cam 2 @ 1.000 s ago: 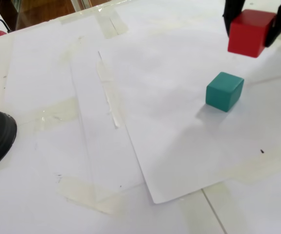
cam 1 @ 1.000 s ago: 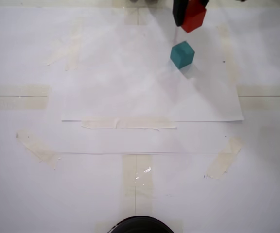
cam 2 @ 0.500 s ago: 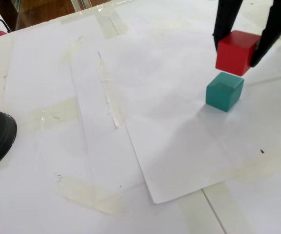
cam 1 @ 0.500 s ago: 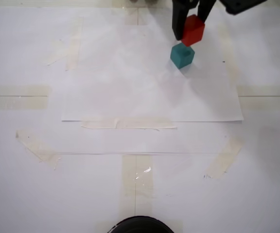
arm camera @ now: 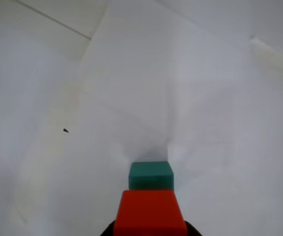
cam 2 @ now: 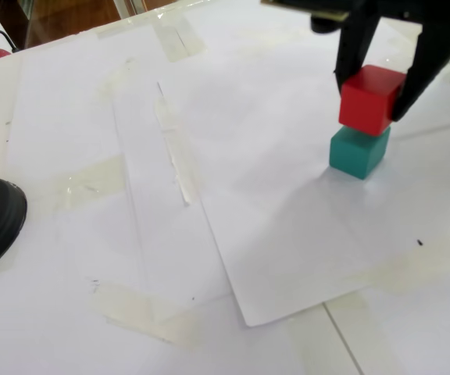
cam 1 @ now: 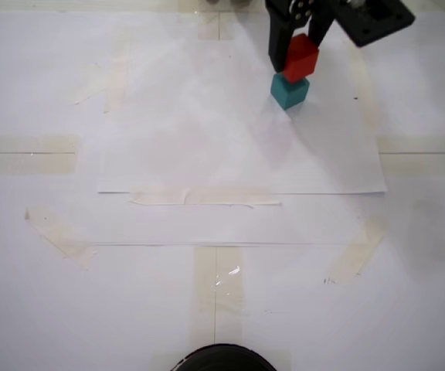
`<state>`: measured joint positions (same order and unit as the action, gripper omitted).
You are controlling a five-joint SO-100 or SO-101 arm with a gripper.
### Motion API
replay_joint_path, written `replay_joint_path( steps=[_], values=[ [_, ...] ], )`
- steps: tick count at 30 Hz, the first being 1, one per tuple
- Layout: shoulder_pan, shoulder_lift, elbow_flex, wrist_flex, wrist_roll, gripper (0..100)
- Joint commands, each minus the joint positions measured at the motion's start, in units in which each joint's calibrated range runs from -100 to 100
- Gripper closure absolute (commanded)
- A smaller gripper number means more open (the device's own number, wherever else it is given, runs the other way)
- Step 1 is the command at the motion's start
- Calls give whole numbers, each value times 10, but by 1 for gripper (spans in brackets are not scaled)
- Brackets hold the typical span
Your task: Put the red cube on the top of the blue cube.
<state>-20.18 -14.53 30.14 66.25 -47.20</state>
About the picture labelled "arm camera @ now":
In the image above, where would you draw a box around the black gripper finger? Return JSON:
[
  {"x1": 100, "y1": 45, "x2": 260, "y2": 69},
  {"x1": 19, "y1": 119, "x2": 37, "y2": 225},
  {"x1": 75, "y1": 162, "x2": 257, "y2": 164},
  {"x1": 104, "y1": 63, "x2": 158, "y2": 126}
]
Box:
[
  {"x1": 100, "y1": 220, "x2": 118, "y2": 236},
  {"x1": 184, "y1": 220, "x2": 202, "y2": 236}
]

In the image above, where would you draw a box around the red cube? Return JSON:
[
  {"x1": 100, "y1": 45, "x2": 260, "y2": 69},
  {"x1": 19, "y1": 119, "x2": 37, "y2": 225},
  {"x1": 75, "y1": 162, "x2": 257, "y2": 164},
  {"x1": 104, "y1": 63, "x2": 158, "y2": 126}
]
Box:
[{"x1": 113, "y1": 189, "x2": 189, "y2": 236}]

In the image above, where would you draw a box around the teal blue cube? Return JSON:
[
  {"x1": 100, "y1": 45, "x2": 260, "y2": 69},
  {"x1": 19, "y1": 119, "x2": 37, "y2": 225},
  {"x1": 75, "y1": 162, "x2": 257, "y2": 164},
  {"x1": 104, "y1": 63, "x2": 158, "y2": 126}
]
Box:
[{"x1": 128, "y1": 161, "x2": 175, "y2": 191}]

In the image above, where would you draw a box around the beige masking tape strip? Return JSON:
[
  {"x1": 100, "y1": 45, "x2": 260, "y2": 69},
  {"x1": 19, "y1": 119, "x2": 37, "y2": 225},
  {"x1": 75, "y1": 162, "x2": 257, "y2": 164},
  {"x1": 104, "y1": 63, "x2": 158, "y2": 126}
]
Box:
[
  {"x1": 249, "y1": 35, "x2": 283, "y2": 65},
  {"x1": 13, "y1": 81, "x2": 84, "y2": 223}
]

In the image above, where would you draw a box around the white paper sheet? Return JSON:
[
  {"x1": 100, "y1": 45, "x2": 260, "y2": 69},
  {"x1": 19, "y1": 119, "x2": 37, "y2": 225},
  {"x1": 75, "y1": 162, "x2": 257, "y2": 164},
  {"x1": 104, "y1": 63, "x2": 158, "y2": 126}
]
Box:
[{"x1": 65, "y1": 0, "x2": 283, "y2": 236}]

